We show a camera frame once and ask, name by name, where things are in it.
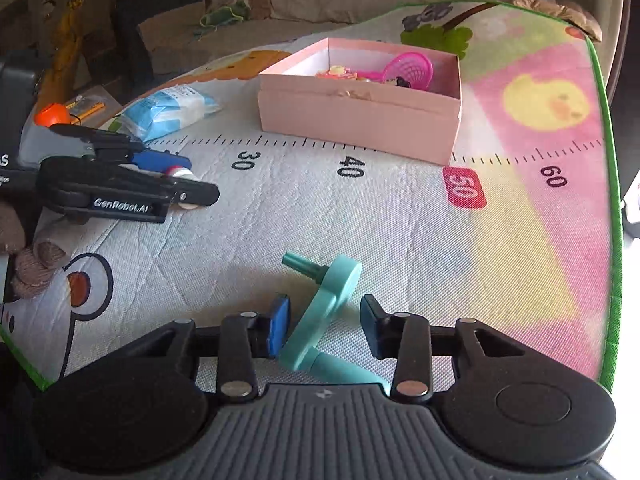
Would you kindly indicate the beige sofa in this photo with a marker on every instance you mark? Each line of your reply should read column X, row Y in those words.
column 300, row 5

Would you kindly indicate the green cloth toy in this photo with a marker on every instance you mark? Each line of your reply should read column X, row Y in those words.
column 222, row 14

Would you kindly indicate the printed cartoon play mat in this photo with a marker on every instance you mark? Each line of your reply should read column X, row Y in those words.
column 400, row 220

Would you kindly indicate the blue white wipes pack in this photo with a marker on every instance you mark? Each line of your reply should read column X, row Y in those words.
column 165, row 110

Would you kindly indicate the brown crumpled cloth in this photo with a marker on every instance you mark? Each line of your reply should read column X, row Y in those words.
column 560, row 17

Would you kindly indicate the brown plush toy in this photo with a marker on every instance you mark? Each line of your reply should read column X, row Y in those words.
column 260, row 7

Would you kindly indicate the pink cardboard box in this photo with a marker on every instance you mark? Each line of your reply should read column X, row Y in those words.
column 350, row 120

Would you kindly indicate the person's left hand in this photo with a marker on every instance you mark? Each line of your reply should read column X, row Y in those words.
column 35, row 260

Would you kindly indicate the yellow orange flat package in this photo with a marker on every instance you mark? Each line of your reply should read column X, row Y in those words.
column 85, row 106

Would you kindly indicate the teal plastic toy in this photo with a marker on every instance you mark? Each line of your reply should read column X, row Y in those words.
column 320, row 310

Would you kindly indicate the dark cabinet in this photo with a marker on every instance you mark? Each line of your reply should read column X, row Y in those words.
column 30, row 20

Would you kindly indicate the pink plastic basket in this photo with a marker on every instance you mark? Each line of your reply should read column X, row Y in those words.
column 415, row 67

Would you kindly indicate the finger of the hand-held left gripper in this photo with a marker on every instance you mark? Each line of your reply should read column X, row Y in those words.
column 371, row 320
column 160, row 160
column 279, row 330
column 195, row 192

